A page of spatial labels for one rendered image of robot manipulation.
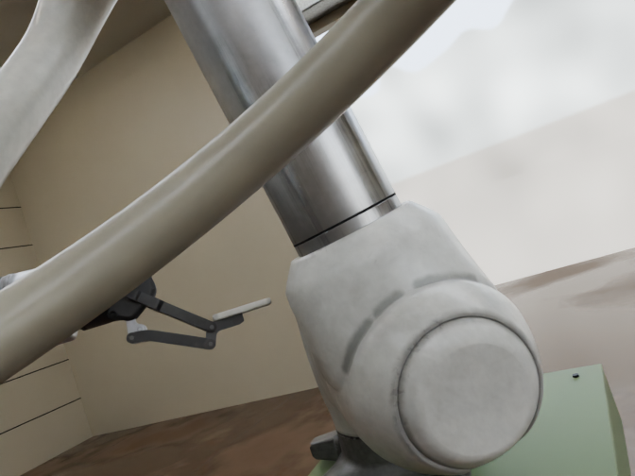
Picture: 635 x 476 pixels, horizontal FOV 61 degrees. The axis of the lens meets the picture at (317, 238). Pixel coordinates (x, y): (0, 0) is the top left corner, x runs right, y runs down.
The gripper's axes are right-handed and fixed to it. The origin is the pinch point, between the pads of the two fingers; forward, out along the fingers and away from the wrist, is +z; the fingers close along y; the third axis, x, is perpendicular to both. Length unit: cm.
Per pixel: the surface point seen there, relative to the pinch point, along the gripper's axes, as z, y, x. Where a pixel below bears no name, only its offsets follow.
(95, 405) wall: -141, -20, 663
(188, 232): -7.6, -5.9, -42.5
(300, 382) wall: 77, -59, 474
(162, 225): -8.5, -5.4, -43.0
